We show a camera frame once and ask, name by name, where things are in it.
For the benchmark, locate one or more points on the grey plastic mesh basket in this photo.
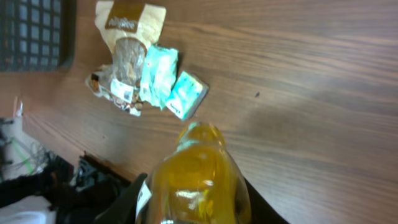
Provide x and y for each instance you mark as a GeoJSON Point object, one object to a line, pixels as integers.
{"type": "Point", "coordinates": [37, 35]}

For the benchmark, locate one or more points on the brown Pantree snack pouch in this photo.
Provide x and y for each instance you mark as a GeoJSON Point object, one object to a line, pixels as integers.
{"type": "Point", "coordinates": [128, 29]}

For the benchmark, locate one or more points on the teal white packet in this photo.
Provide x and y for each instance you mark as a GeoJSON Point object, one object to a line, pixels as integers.
{"type": "Point", "coordinates": [158, 75]}

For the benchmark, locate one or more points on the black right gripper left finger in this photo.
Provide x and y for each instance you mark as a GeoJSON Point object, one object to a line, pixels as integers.
{"type": "Point", "coordinates": [123, 210]}

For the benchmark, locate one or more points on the teal white carton pack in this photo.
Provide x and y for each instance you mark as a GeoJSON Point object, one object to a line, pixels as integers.
{"type": "Point", "coordinates": [186, 95]}

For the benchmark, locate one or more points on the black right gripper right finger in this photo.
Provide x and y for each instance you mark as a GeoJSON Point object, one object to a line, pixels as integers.
{"type": "Point", "coordinates": [261, 211]}

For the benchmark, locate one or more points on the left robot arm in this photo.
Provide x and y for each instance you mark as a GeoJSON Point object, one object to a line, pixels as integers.
{"type": "Point", "coordinates": [78, 203]}

